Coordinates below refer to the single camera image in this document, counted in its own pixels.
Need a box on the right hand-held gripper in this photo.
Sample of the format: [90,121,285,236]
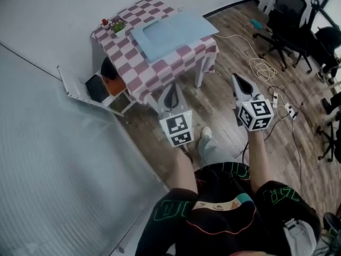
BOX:
[230,73,275,132]

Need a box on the pink white checkered tablecloth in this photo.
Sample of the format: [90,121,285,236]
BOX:
[90,0,220,103]

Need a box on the person's grey trouser leg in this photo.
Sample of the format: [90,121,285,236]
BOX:
[198,134,237,168]

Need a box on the black chair wheel base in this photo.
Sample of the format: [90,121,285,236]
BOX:
[316,91,341,163]

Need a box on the white power strip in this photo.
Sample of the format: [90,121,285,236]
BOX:
[271,92,299,120]

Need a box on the person's left forearm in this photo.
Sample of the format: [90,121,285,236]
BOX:
[170,144,199,201]

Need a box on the white cabinet item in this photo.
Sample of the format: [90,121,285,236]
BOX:
[56,65,135,117]

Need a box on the person's white shoe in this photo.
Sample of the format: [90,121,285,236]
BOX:
[201,126,213,144]

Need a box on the black cable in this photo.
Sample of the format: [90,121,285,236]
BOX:
[266,85,320,206]

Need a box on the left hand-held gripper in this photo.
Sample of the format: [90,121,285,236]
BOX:
[157,83,194,148]

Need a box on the small potted flower plant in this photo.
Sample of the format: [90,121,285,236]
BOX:
[110,17,127,35]

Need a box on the light blue mat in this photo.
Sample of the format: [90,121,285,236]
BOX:
[129,12,220,63]

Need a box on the person's black printed shirt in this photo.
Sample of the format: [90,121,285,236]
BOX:
[137,161,323,256]

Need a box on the white table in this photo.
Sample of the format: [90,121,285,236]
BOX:
[91,32,206,111]

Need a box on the white coiled cable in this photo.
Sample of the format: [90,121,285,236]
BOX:
[213,33,278,82]

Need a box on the person's right forearm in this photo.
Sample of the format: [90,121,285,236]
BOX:
[246,129,274,195]

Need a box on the black mesh office chair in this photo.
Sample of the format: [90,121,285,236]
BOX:
[253,0,315,75]

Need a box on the orange pot with black lid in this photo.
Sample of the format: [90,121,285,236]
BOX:
[100,57,127,96]

